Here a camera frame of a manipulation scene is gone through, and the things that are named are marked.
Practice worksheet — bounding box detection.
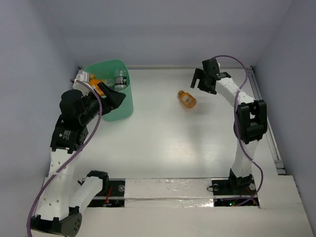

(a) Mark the clear Pepsi bottle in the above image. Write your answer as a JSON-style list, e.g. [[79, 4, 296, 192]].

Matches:
[[115, 68, 127, 92]]

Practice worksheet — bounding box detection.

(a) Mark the small orange juice bottle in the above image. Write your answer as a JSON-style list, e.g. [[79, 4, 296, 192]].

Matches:
[[89, 74, 105, 96]]

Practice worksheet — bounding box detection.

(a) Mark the amber ribbed orange bottle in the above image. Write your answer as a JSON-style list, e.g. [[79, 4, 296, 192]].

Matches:
[[178, 90, 197, 109]]

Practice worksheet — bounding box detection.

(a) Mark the clear water bottle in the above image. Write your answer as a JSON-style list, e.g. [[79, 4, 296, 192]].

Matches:
[[104, 78, 115, 89]]

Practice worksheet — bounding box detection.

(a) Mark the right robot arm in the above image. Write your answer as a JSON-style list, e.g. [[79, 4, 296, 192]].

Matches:
[[191, 58, 268, 194]]

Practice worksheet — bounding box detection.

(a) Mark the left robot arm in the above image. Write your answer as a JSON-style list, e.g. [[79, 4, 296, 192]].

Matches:
[[26, 80, 126, 237]]

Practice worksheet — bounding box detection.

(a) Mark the green plastic bin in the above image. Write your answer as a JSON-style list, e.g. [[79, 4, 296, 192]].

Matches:
[[84, 59, 133, 122]]

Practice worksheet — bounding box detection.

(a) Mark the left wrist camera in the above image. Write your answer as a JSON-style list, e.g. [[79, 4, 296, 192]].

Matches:
[[71, 70, 90, 96]]

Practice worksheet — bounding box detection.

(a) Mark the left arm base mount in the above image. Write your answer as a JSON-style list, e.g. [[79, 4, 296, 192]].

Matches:
[[86, 170, 125, 207]]

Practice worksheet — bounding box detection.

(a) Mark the aluminium rail right edge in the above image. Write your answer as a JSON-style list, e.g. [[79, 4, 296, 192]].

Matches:
[[247, 66, 287, 175]]

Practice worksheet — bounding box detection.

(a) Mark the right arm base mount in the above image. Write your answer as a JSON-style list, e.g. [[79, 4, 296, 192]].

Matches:
[[207, 169, 259, 207]]

